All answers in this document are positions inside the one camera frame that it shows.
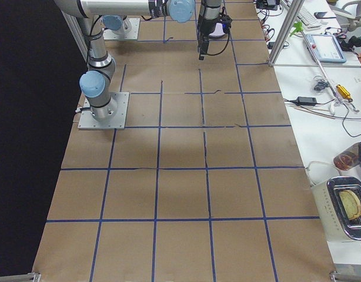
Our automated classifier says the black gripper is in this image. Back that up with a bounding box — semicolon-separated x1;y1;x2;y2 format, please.
197;16;216;61

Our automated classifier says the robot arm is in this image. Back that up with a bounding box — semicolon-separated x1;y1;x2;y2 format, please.
77;16;116;120
55;1;222;68

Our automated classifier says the green clamp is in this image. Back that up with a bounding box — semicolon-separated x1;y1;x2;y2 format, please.
289;22;303;37

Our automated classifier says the black power adapter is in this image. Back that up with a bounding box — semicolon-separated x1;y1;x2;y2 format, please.
296;96;317;106

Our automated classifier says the teach pendant tablet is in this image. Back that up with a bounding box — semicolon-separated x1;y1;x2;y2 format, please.
305;33;346;63

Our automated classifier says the brown paper table cover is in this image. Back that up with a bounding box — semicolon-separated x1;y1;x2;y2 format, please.
33;1;333;281

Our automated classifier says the yellow tool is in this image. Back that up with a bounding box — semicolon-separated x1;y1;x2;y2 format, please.
336;85;353;102

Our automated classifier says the silver toaster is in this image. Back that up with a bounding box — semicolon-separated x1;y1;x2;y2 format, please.
311;176;361;243

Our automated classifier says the toast slice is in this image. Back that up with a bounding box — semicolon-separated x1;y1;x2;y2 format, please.
339;190;361;220

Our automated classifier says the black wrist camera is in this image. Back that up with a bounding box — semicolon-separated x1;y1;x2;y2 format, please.
218;14;232;34

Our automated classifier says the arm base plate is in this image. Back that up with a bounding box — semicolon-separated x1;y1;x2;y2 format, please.
102;15;140;41
78;92;129;130

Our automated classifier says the aluminium frame post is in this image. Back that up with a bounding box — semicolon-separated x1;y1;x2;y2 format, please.
268;0;304;66

